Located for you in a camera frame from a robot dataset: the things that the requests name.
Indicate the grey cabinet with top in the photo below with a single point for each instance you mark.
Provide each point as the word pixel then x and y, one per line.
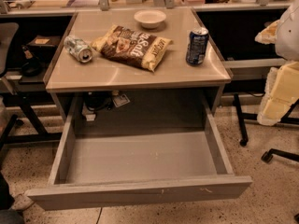
pixel 160 100

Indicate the blue pepsi can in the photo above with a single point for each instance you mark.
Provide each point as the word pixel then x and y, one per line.
pixel 196 50

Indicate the black chair caster leg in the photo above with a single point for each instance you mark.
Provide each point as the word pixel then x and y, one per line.
pixel 269 154

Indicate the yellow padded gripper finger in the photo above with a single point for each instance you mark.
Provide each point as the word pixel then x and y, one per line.
pixel 281 90
pixel 268 35

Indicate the white bowl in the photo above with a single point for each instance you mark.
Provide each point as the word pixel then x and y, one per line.
pixel 150 19

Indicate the open grey top drawer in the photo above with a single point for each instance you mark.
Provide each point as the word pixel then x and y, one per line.
pixel 125 157

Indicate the brown chip bag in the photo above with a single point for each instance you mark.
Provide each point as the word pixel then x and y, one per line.
pixel 134 48

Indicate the grey office chair left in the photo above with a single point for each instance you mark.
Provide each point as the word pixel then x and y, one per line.
pixel 7 33

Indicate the silver green soda can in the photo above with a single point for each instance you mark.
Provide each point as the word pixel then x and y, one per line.
pixel 78 48

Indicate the black bag under desk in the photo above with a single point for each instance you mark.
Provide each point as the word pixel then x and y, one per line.
pixel 32 66

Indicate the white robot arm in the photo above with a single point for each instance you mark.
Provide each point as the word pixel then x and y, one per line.
pixel 287 44

